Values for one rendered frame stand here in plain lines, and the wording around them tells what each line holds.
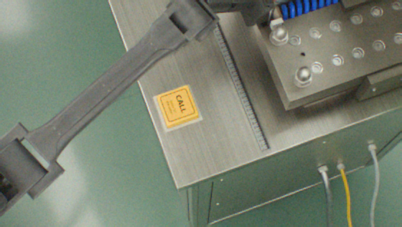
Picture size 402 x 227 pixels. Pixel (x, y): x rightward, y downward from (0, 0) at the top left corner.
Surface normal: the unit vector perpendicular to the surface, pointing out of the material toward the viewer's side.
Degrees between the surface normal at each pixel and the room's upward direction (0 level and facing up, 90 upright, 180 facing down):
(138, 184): 0
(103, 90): 15
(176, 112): 0
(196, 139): 0
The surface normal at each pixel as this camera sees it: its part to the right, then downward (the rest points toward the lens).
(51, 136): 0.19, -0.11
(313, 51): 0.00, -0.28
